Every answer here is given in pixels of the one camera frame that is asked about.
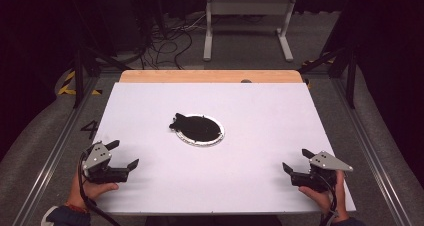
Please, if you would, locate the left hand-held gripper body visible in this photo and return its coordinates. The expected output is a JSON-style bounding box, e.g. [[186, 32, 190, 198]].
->
[[80, 140, 131, 184]]

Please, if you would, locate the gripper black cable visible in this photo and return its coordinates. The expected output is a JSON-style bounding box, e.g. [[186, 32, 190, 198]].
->
[[77, 151, 123, 226], [318, 172, 338, 226]]

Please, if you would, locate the black metal stand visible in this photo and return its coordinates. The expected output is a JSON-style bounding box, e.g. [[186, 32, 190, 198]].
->
[[71, 45, 133, 109], [297, 45, 360, 110]]

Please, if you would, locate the person's left hand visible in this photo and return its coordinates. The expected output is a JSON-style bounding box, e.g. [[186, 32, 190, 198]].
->
[[66, 171, 120, 213]]

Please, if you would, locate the aluminium floor rail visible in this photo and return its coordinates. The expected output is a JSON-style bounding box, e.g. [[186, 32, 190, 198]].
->
[[11, 73, 102, 226], [329, 76, 415, 226]]

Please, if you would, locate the yellow black floor tape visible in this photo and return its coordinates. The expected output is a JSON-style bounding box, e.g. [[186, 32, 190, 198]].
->
[[56, 70, 103, 97], [301, 53, 335, 67]]

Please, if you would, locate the white board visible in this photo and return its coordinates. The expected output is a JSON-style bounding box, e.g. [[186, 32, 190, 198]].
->
[[89, 82, 357, 216]]

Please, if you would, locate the white metal stand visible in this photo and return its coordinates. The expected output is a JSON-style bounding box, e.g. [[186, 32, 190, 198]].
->
[[202, 0, 299, 63]]

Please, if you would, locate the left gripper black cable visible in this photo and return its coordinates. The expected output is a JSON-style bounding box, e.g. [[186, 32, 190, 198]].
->
[[77, 151, 123, 226]]

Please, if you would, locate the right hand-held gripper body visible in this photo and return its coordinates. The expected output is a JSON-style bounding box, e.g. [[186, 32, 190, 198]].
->
[[290, 150, 354, 193]]

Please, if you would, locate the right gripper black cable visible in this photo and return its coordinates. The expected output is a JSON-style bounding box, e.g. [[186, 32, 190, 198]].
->
[[318, 172, 338, 226]]

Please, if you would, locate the black cloth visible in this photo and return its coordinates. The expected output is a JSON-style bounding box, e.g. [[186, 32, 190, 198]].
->
[[168, 112, 222, 143]]

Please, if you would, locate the bundle of floor cables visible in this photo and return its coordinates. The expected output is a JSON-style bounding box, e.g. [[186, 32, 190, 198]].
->
[[139, 14, 208, 71]]

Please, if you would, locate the person's right hand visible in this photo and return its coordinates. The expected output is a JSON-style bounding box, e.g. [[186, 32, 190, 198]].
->
[[297, 169, 351, 222]]

